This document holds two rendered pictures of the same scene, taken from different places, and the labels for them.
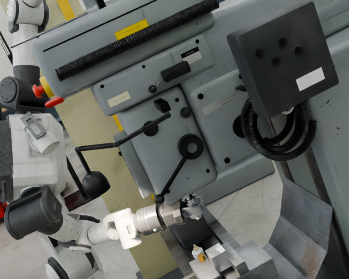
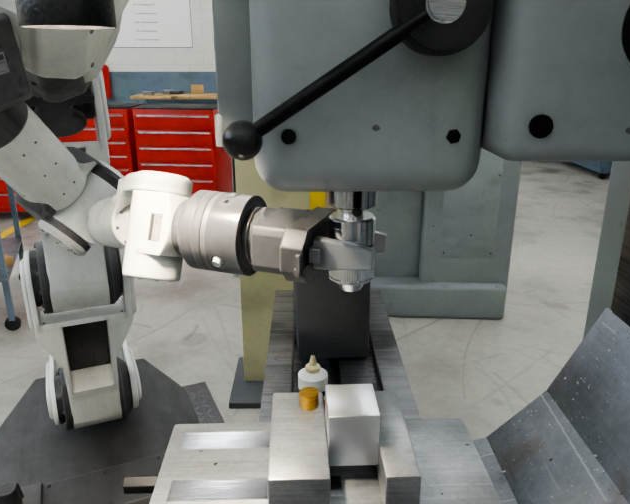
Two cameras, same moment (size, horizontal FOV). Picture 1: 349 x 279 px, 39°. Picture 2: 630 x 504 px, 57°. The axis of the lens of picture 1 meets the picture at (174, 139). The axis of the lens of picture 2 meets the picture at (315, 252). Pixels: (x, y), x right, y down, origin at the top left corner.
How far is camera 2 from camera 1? 0.98 m
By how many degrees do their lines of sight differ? 7
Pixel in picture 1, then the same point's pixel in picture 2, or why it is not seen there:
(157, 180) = (271, 78)
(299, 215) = (616, 422)
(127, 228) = (152, 222)
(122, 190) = not seen: hidden behind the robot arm
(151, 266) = (262, 359)
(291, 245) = (550, 482)
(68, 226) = (38, 161)
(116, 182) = not seen: hidden behind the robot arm
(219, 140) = (552, 33)
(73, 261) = (76, 268)
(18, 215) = not seen: outside the picture
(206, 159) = (468, 92)
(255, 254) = (454, 464)
